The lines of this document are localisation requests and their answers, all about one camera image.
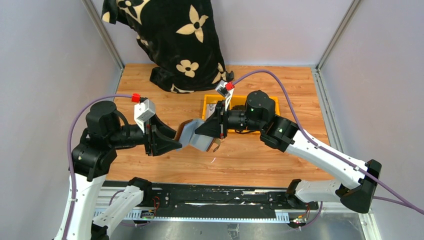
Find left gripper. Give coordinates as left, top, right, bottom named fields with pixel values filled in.
left=109, top=112, right=184, bottom=155

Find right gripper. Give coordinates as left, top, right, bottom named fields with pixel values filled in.
left=195, top=100, right=265, bottom=140

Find brown leather card holder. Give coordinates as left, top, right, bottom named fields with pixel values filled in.
left=174, top=118, right=221, bottom=152

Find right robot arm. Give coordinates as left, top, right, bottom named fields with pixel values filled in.
left=195, top=90, right=382, bottom=214

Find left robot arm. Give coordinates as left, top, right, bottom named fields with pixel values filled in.
left=56, top=98, right=182, bottom=240

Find white cards in bin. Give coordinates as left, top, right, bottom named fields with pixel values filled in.
left=204, top=103, right=216, bottom=119

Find middle yellow bin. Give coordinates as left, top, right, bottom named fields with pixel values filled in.
left=228, top=95, right=255, bottom=134

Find right yellow bin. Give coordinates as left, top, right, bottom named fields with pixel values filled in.
left=269, top=96, right=281, bottom=116

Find black floral blanket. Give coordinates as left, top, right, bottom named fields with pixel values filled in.
left=101, top=0, right=234, bottom=94

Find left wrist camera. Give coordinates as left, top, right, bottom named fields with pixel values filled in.
left=133, top=98, right=156, bottom=133

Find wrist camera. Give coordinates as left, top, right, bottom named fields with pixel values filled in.
left=215, top=80, right=235, bottom=110
left=133, top=98, right=156, bottom=133

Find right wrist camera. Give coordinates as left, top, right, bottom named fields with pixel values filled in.
left=215, top=80, right=235, bottom=110

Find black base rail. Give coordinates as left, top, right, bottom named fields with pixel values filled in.
left=117, top=181, right=320, bottom=223

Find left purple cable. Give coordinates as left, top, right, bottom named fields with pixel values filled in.
left=61, top=93, right=142, bottom=240

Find purple cable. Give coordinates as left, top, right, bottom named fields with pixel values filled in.
left=225, top=69, right=424, bottom=216
left=61, top=93, right=142, bottom=240

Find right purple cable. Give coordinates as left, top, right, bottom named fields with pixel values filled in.
left=225, top=69, right=424, bottom=216

